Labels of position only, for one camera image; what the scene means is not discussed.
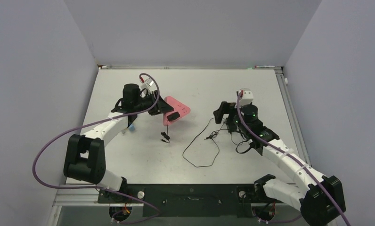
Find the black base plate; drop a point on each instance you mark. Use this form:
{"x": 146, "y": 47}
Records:
{"x": 202, "y": 200}

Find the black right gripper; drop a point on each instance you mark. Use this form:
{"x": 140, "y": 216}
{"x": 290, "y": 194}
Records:
{"x": 226, "y": 108}

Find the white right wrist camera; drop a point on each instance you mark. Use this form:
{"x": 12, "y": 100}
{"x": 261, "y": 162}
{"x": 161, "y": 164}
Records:
{"x": 245, "y": 97}

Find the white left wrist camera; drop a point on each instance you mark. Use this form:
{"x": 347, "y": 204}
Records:
{"x": 147, "y": 86}

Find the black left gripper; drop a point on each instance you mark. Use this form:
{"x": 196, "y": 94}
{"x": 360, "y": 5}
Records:
{"x": 161, "y": 106}

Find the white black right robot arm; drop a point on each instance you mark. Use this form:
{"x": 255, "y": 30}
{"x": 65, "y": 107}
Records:
{"x": 318, "y": 198}

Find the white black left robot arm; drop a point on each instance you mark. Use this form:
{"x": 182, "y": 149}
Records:
{"x": 85, "y": 155}

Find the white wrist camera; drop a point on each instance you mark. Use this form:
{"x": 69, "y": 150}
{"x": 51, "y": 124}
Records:
{"x": 245, "y": 97}
{"x": 147, "y": 86}

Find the aluminium frame rail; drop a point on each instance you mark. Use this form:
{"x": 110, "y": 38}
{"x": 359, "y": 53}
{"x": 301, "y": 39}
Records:
{"x": 297, "y": 134}

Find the pink triangular power strip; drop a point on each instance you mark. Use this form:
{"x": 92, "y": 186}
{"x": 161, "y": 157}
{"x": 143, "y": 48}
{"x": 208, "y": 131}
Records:
{"x": 178, "y": 106}

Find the black TP-Link adapter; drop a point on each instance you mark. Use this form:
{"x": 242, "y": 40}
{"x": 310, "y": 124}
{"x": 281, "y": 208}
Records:
{"x": 173, "y": 116}

